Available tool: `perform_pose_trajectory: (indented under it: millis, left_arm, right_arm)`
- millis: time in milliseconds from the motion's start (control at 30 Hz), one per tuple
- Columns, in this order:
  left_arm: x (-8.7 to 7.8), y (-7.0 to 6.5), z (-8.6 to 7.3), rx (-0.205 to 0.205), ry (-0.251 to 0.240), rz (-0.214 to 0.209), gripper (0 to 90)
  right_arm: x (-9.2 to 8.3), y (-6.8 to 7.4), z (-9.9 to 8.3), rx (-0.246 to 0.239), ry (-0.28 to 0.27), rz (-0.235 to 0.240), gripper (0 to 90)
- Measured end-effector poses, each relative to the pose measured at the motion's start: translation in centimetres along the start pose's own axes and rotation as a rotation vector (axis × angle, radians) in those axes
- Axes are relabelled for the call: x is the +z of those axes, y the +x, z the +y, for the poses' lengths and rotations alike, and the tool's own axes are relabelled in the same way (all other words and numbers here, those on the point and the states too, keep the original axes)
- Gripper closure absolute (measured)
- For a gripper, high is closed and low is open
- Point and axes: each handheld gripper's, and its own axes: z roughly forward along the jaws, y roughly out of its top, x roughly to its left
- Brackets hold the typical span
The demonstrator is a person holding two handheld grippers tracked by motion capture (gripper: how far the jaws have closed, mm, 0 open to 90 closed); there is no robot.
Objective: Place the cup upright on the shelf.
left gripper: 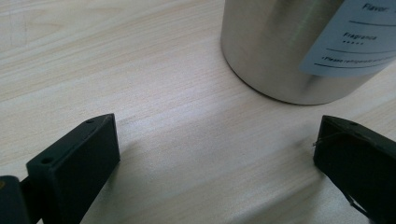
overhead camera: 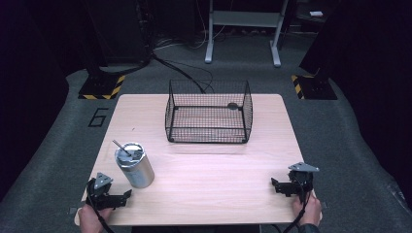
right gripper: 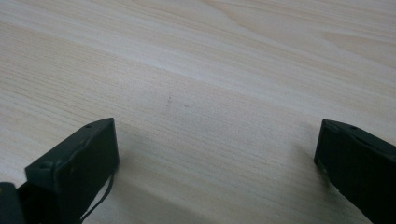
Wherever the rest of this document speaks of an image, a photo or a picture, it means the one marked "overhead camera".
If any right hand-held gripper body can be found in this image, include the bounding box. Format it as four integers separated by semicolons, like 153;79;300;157
288;162;321;197

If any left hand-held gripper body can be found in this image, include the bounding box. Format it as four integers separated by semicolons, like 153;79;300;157
85;172;114;211

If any silver metal can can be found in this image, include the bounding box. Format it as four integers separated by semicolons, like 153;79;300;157
114;142;155;189

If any black wire basket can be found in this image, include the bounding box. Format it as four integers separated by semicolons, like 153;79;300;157
164;79;255;145

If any person's left hand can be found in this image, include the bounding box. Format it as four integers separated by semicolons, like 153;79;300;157
77;204;113;233

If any person's right hand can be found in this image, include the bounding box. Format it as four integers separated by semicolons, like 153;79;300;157
292;191;323;227

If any thin metal straw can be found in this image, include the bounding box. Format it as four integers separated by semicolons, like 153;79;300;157
112;139;133;157

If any black stand base striped edge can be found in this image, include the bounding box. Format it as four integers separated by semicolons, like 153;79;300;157
290;74;339;101
78;74;126;101

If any dark equipment cabinet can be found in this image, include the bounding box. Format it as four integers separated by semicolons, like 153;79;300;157
81;0;152;66

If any left hand-held gripper cable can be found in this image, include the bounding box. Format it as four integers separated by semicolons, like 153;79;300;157
85;179;115;233

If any hand-held gripper cable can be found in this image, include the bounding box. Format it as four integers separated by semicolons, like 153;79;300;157
85;179;115;233
282;174;313;233

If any right hand-held gripper cable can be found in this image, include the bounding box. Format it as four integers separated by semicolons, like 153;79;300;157
282;174;313;233

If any black floor cable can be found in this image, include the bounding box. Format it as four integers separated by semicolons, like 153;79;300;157
151;52;215;95

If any bundle of floor cables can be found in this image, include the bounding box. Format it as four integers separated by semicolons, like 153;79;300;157
153;27;227;51

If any white metal stand frame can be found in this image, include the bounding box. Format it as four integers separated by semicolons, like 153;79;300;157
204;0;290;68

